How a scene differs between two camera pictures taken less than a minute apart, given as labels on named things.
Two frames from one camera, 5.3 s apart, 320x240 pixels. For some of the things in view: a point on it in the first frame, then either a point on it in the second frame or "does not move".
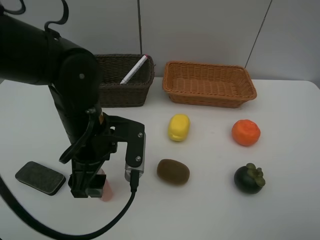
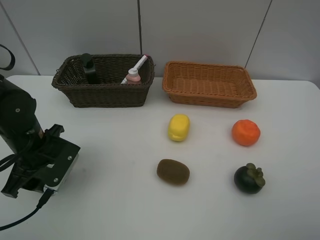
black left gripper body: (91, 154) -> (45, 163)
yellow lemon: (178, 127) does not move
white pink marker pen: (133, 69) does not move
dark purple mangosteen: (249, 178) does not move
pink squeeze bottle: (107, 194) -> (133, 78)
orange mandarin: (245, 132) does not move
